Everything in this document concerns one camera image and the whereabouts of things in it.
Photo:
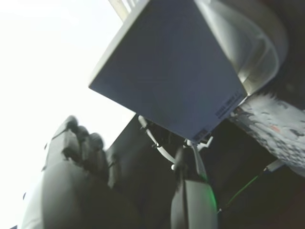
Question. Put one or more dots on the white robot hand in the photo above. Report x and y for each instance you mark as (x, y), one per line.
(66, 186)

